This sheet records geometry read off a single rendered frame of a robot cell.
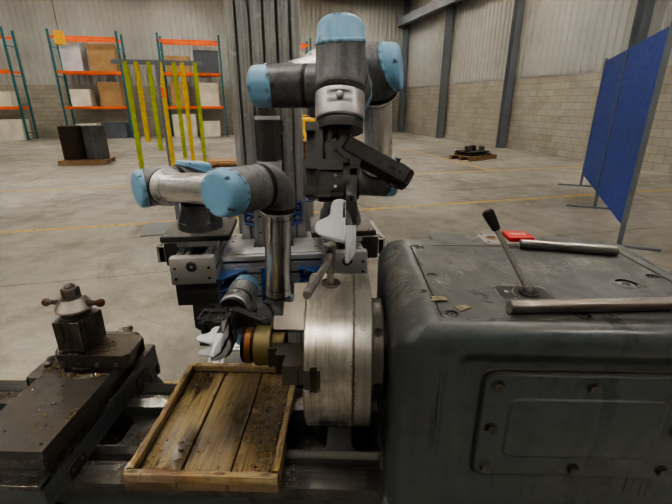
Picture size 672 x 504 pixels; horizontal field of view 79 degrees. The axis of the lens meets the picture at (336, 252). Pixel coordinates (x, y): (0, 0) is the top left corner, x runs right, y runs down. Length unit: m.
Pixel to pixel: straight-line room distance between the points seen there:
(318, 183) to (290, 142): 0.98
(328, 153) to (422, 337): 0.31
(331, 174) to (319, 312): 0.28
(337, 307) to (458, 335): 0.23
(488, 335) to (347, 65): 0.45
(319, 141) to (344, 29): 0.16
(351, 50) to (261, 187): 0.48
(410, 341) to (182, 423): 0.61
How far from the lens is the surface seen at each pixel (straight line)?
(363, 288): 0.79
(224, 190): 0.99
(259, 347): 0.87
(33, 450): 1.00
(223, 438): 1.01
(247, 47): 1.57
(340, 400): 0.78
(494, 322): 0.68
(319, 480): 0.93
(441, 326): 0.65
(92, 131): 13.16
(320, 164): 0.60
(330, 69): 0.64
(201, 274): 1.36
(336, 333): 0.74
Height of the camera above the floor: 1.57
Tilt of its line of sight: 20 degrees down
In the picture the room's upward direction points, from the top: straight up
